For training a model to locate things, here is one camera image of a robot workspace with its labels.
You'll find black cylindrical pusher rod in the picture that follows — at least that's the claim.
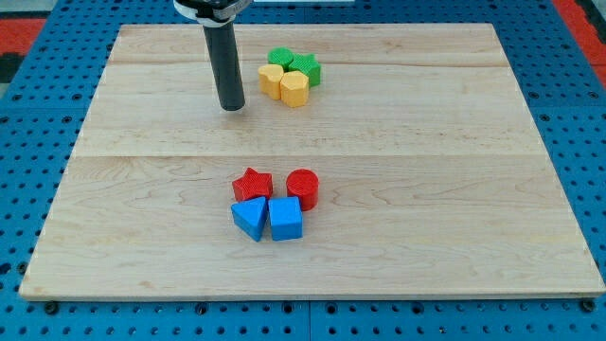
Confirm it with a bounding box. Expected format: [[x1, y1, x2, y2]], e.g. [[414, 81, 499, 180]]
[[204, 22, 245, 111]]

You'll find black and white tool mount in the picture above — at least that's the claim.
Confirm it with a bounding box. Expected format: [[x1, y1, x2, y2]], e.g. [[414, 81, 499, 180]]
[[173, 0, 252, 27]]

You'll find yellow heart block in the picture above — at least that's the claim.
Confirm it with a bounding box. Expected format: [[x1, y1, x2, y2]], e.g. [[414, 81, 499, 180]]
[[258, 64, 284, 100]]

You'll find green cylinder block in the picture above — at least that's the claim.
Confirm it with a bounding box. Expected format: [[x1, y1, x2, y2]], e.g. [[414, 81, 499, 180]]
[[267, 46, 294, 72]]

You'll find yellow hexagon block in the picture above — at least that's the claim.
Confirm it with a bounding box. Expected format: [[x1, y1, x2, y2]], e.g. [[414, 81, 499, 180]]
[[280, 71, 309, 108]]

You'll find green star block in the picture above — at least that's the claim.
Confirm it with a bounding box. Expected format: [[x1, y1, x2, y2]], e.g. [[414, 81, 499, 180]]
[[288, 54, 322, 87]]

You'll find red star block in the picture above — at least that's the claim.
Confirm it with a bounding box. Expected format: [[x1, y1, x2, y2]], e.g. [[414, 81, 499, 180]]
[[232, 168, 274, 202]]

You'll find red cylinder block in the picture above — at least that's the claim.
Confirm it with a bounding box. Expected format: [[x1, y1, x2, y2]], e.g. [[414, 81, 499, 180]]
[[286, 169, 319, 211]]

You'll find blue triangle block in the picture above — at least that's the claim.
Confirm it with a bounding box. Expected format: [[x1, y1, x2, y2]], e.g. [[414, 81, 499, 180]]
[[231, 197, 268, 242]]

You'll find blue cube block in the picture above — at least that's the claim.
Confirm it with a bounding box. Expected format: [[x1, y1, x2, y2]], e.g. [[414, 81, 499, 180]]
[[269, 196, 303, 241]]

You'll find light wooden board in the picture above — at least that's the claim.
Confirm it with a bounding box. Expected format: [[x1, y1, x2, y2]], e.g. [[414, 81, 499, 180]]
[[20, 24, 605, 301]]

